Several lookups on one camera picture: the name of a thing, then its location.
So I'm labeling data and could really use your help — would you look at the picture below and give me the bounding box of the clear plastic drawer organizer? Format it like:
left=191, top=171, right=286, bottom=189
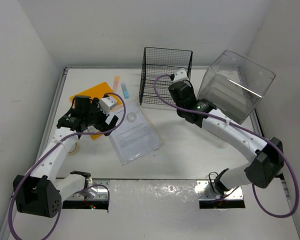
left=197, top=50, right=276, bottom=125

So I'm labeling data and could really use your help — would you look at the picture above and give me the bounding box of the clear document sleeve with paper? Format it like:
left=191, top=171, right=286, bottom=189
left=109, top=98, right=164, bottom=165

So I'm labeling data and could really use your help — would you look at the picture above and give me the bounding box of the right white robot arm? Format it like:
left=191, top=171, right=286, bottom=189
left=168, top=80, right=284, bottom=195

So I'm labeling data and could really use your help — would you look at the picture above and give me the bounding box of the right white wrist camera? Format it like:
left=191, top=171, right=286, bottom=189
left=171, top=68, right=189, bottom=83

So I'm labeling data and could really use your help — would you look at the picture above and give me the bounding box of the purple cable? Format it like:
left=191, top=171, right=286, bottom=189
left=153, top=73, right=300, bottom=217
left=7, top=92, right=127, bottom=240

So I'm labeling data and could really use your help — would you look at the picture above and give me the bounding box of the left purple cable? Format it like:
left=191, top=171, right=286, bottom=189
left=7, top=92, right=127, bottom=240

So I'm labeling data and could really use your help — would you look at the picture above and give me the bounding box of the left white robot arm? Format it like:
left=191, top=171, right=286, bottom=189
left=13, top=94, right=119, bottom=218

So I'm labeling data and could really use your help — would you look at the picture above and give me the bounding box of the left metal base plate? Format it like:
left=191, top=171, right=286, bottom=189
left=66, top=178, right=110, bottom=202

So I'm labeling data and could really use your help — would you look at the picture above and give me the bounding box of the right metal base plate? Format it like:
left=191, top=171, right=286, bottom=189
left=194, top=179, right=244, bottom=202

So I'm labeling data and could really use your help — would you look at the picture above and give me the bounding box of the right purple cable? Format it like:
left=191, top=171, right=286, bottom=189
left=153, top=73, right=300, bottom=217

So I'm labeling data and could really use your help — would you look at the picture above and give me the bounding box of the orange pastel highlighter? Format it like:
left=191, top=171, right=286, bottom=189
left=112, top=76, right=120, bottom=92

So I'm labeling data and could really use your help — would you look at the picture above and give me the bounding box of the beige masking tape roll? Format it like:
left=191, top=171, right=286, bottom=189
left=68, top=143, right=80, bottom=155

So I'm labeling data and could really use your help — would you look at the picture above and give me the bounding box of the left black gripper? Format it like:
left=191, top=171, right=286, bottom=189
left=84, top=98, right=117, bottom=136

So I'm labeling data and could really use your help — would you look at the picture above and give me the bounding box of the black wire mesh basket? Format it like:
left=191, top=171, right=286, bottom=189
left=139, top=47, right=193, bottom=106

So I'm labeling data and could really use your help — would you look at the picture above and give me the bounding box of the aluminium table frame rail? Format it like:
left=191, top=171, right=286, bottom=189
left=0, top=66, right=69, bottom=240

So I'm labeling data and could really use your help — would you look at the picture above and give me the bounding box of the orange plastic folder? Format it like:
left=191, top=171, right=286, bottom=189
left=69, top=82, right=123, bottom=132

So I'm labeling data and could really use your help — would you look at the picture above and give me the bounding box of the metal base plate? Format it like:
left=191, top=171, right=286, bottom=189
left=194, top=179, right=244, bottom=202
left=66, top=178, right=110, bottom=202

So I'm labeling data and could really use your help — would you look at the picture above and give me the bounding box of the blue pastel highlighter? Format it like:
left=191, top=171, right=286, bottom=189
left=120, top=82, right=130, bottom=99

